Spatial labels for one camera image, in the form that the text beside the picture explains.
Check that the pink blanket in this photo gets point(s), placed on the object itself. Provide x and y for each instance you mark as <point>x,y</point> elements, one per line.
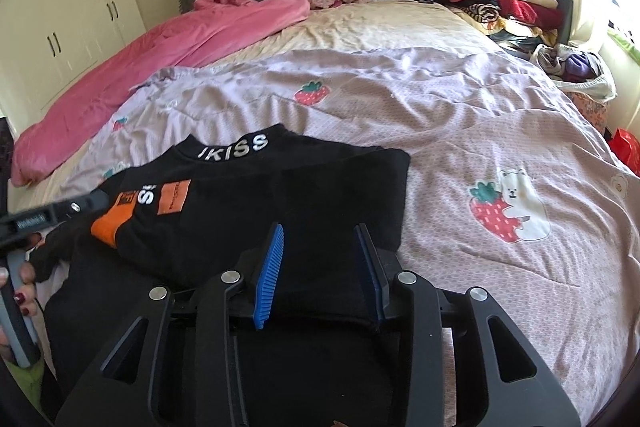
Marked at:
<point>150,52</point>

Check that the black sweater with orange patches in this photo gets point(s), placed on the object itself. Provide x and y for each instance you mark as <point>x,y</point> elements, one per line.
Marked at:
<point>300,197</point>

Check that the green cloth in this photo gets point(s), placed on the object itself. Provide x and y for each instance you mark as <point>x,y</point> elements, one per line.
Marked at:
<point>27,387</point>

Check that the red bag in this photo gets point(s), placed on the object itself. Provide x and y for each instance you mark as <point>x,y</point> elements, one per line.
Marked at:
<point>625,149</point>

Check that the beige bed sheet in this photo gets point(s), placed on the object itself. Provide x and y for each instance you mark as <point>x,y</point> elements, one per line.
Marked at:
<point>375,27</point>

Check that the floral fabric basket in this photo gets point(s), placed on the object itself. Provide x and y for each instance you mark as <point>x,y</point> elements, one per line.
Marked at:
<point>590,109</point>

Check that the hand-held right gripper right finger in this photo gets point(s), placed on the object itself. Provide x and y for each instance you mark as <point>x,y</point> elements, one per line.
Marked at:
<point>371,279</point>

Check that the white wardrobe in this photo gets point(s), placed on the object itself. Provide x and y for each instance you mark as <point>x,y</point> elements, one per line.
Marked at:
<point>65,7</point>

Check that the lilac strawberry print quilt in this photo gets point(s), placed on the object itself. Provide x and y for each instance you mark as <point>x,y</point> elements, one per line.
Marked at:
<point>425,117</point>

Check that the white bag with clothes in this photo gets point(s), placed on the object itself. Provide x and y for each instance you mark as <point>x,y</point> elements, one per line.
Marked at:
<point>580,67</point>

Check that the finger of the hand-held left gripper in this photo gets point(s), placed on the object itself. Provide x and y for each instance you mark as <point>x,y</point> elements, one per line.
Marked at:
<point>80,205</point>

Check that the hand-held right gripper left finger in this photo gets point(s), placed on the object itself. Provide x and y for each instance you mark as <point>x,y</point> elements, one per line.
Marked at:
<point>270,277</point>

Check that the person's left hand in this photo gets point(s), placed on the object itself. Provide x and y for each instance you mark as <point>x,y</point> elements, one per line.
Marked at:
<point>28,282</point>

